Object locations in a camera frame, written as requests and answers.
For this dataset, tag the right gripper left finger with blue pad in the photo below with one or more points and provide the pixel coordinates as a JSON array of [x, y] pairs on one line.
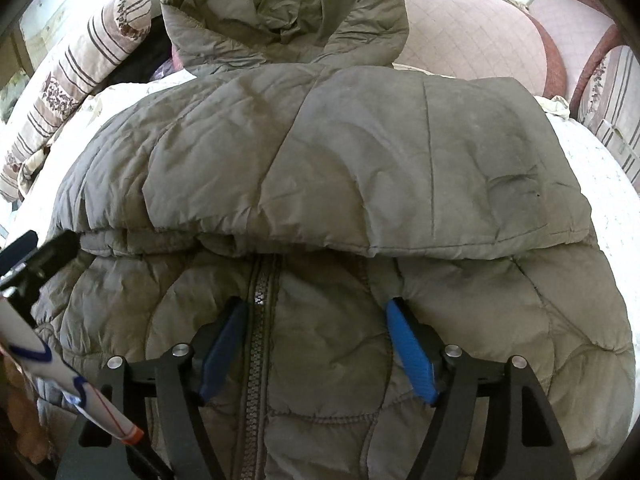
[[187, 376]]

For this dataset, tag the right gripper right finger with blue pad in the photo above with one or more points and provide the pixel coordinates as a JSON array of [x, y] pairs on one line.
[[437, 379]]

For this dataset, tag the olive green quilted hooded jacket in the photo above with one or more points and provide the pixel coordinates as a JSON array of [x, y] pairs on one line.
[[299, 171]]

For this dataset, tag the black garment behind pillow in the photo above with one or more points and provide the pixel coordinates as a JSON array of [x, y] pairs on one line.
[[146, 58]]

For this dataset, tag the white floral bed sheet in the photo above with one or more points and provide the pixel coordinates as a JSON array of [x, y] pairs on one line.
[[614, 204]]

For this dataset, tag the striped floral pillow left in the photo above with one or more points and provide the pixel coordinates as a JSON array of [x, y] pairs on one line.
[[65, 79]]

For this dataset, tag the large striped floral cushion right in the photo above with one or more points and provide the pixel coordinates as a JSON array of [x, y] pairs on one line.
[[610, 108]]

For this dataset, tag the pink corner cushion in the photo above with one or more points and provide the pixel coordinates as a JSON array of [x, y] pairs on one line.
[[583, 37]]

